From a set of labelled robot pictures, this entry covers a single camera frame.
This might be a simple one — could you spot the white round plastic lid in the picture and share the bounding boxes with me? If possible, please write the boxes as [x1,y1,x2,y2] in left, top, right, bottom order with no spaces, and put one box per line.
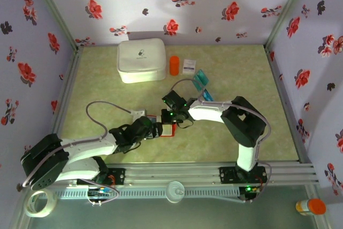
[165,181,185,203]

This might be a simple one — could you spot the purple wire loop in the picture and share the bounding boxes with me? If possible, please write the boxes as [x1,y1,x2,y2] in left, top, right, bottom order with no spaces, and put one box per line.
[87,182,123,206]

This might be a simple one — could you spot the teal blue packets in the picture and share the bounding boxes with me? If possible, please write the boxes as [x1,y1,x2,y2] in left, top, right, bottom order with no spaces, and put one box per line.
[193,69,210,85]

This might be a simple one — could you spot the grey left arm cable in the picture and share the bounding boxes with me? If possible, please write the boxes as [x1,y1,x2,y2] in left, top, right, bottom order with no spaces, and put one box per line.
[23,101,133,188]

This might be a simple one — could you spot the amber bottle with orange cap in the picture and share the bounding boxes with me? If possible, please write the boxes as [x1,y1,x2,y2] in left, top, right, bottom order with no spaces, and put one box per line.
[295,198,327,217]

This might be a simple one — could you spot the orange pill bottle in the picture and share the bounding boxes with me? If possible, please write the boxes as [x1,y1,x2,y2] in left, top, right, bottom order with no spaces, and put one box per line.
[169,55,180,76]

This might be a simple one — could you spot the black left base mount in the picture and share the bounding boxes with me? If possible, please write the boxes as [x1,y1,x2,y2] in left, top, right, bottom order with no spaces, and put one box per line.
[107,168,126,186]

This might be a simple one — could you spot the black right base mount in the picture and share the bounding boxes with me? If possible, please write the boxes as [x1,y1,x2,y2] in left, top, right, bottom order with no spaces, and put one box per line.
[219,166,269,186]

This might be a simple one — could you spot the red card holder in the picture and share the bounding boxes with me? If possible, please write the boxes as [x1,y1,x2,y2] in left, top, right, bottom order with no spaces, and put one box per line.
[146,115,177,138]

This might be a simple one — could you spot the aluminium frame post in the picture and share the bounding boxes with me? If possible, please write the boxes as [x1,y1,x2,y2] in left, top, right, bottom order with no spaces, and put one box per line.
[28,0,81,50]
[265,0,313,49]

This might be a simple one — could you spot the white paper packet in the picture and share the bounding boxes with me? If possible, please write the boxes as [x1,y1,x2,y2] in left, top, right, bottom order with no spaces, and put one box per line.
[182,58,197,75]

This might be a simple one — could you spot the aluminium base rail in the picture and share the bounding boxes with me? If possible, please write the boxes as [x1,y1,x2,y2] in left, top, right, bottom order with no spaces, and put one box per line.
[104,161,319,187]

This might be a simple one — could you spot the green circuit board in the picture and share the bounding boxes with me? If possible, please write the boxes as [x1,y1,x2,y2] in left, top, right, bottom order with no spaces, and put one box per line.
[88,187,113,197]

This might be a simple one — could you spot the white slotted cable duct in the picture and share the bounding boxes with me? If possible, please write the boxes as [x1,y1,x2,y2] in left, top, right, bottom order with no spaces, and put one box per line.
[57,187,241,200]

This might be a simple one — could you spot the white zip pouch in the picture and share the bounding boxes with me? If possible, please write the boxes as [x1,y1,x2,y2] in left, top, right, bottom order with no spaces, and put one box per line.
[116,38,167,84]

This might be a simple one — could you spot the clear adhesive tape roll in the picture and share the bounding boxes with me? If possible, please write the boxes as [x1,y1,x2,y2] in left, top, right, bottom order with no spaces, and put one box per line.
[23,190,58,218]

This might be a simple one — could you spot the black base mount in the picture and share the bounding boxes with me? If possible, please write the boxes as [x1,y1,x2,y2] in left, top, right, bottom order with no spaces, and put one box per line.
[107,168,126,186]
[219,166,269,186]

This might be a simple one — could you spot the aluminium side rail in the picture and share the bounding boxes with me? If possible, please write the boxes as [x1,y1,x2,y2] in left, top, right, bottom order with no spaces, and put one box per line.
[265,46,314,164]
[48,46,84,160]

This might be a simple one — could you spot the black controller with green light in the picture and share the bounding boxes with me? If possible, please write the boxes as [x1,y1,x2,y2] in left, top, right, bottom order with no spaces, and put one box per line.
[240,184,262,203]

